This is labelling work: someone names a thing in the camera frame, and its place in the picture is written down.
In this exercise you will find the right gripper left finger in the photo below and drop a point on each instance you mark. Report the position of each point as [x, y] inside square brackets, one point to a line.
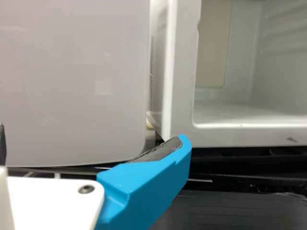
[2, 146]

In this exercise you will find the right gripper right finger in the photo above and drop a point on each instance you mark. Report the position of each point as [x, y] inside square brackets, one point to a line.
[144, 191]

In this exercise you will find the white incubator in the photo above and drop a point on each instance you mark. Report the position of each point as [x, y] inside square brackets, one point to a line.
[239, 134]

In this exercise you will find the white box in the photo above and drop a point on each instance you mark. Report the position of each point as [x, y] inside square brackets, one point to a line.
[72, 83]

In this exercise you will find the black platform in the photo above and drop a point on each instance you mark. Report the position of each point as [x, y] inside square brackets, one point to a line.
[239, 210]

